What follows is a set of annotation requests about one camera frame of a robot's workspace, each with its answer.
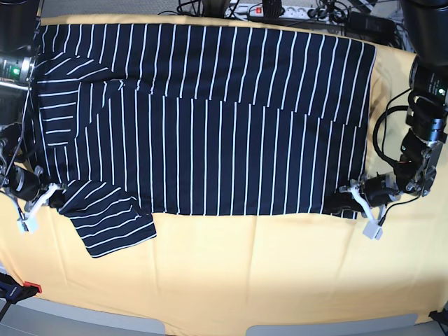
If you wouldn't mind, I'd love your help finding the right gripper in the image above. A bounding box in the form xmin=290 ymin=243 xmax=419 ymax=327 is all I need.
xmin=6 ymin=166 xmax=67 ymax=221

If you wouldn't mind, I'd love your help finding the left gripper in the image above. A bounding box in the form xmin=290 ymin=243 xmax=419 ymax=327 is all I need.
xmin=323 ymin=173 xmax=403 ymax=225

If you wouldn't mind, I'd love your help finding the navy white striped T-shirt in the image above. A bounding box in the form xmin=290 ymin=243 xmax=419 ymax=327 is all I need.
xmin=28 ymin=24 xmax=377 ymax=258

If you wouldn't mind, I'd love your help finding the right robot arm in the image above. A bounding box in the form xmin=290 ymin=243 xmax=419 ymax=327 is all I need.
xmin=1 ymin=1 xmax=67 ymax=225

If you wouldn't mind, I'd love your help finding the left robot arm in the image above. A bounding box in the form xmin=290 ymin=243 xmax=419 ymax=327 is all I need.
xmin=323 ymin=1 xmax=447 ymax=226

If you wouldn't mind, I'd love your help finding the blue red clamp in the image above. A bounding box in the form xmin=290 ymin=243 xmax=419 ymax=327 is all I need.
xmin=0 ymin=273 xmax=42 ymax=304

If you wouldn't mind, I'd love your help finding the yellow table cloth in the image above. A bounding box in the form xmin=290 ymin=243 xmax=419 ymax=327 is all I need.
xmin=1 ymin=15 xmax=447 ymax=335

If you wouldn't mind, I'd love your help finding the black clamp right corner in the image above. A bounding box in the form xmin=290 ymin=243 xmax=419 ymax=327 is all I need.
xmin=428 ymin=308 xmax=448 ymax=336

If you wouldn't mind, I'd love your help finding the black power adapter box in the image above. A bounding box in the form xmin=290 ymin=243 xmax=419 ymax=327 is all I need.
xmin=345 ymin=12 xmax=396 ymax=41

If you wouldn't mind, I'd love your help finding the white power strip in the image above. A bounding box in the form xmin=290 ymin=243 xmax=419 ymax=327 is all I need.
xmin=225 ymin=2 xmax=316 ymax=20

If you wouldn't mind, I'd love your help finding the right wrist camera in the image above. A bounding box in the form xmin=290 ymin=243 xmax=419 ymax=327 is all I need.
xmin=17 ymin=218 xmax=39 ymax=234

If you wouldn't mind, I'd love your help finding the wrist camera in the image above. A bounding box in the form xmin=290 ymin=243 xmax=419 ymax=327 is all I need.
xmin=17 ymin=218 xmax=39 ymax=234
xmin=363 ymin=222 xmax=383 ymax=240

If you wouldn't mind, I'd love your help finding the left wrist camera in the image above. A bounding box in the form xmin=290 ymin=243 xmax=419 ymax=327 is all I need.
xmin=363 ymin=222 xmax=383 ymax=240

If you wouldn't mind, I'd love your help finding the black camera stand pole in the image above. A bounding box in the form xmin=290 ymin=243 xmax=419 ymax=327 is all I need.
xmin=201 ymin=0 xmax=230 ymax=18

